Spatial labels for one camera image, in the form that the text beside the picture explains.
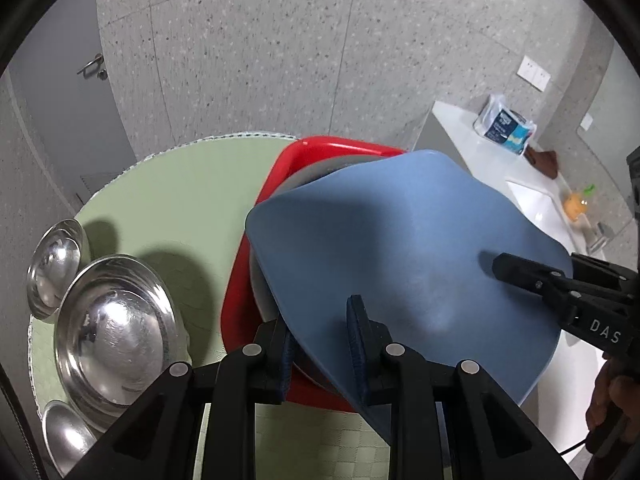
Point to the white sink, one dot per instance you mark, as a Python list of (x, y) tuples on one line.
[(535, 205)]

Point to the tissue pack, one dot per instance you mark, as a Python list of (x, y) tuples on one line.
[(502, 122)]

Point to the red plastic basin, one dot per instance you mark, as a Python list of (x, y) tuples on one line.
[(240, 280)]

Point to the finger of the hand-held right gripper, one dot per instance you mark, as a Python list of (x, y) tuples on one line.
[(600, 266), (520, 271)]

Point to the small steel bowl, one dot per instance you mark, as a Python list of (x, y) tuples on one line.
[(67, 440)]

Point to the orange bottle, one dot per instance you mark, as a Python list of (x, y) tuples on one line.
[(576, 206)]

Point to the blue plate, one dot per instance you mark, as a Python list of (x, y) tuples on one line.
[(400, 240)]

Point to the small white wall switch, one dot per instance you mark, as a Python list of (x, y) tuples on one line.
[(587, 122)]

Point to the white double wall socket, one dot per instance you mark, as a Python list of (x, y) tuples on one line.
[(534, 73)]

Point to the white counter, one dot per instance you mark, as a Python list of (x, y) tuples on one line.
[(465, 145)]

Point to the brown cloth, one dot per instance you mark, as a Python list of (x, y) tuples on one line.
[(544, 160)]

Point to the grey door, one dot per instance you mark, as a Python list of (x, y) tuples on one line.
[(65, 125)]

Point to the metal faucet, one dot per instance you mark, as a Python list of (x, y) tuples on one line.
[(597, 237)]

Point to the green placemat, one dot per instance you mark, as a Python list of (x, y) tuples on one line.
[(165, 200)]

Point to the large steel bowl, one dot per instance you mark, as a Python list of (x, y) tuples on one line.
[(115, 330)]

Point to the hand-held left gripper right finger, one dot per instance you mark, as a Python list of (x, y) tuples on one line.
[(356, 345)]

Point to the person's right hand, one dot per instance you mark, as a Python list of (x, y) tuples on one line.
[(617, 395)]

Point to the grey plate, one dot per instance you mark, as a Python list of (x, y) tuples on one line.
[(310, 172)]

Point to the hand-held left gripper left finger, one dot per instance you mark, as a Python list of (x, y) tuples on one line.
[(286, 362)]

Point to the medium steel bowl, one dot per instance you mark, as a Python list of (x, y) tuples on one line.
[(52, 265)]

